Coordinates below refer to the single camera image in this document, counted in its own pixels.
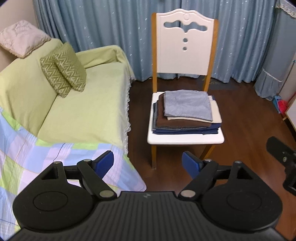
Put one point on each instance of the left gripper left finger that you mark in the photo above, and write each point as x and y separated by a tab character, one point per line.
92	173

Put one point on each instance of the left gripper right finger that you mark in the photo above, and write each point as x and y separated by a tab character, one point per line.
202	174

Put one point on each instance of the navy folded cloth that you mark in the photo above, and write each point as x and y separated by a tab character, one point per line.
213	129

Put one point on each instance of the green covered sofa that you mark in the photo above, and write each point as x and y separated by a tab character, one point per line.
98	114

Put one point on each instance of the brown folded cloth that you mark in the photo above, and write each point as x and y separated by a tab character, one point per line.
162	121

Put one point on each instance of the blue-grey folded cloth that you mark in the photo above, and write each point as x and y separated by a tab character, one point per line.
187	104

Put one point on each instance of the green zigzag cushion rear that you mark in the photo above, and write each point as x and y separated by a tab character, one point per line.
52	73

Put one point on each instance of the green zigzag cushion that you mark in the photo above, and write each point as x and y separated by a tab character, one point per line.
71	68
52	73

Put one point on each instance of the green zigzag cushion front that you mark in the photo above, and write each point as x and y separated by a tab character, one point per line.
71	68

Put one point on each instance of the blue curtain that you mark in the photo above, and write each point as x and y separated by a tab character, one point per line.
248	41

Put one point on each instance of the white wooden chair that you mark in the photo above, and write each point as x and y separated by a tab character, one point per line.
185	81

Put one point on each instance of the beige quilted cushion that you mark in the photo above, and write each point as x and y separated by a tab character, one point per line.
22	38

